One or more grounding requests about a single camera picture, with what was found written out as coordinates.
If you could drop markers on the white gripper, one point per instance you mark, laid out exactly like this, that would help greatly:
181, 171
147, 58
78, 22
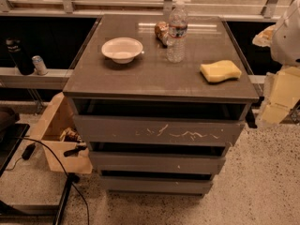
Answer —
287, 37

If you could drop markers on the grey top drawer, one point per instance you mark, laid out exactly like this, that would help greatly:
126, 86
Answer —
158, 121

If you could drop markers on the grey drawer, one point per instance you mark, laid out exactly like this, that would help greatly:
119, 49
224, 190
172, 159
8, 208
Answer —
157, 182
157, 158
158, 121

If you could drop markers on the grey middle drawer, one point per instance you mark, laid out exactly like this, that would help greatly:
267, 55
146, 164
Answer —
157, 158

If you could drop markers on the black power adapter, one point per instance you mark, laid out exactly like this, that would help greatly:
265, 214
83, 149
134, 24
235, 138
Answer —
28, 151

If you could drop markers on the open cardboard box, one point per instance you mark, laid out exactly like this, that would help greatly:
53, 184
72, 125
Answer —
49, 129

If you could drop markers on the clear plastic water bottle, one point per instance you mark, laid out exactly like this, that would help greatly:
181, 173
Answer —
177, 32

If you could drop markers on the white bowl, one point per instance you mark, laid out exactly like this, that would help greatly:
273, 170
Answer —
122, 50

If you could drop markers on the yellow sponge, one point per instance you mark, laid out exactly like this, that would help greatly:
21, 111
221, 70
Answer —
220, 71

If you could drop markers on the silver drink can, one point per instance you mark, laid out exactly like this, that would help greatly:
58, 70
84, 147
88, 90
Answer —
39, 64

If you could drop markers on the grey bottom drawer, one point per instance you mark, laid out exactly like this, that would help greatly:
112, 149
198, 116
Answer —
157, 182

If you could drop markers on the black tool in box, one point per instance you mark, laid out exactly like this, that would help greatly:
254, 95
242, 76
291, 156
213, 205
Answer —
74, 151

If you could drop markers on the brown crumpled snack bag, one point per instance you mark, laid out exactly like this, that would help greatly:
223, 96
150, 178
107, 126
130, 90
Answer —
161, 31

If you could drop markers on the grey drawer cabinet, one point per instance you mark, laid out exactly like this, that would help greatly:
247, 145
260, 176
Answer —
150, 75

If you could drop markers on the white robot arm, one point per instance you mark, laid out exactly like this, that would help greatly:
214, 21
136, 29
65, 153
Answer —
285, 47

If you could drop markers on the black metal stand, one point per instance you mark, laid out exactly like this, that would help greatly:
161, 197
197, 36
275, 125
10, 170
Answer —
23, 188

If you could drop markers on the black thermos bottle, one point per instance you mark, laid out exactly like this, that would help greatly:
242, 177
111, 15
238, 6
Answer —
19, 56

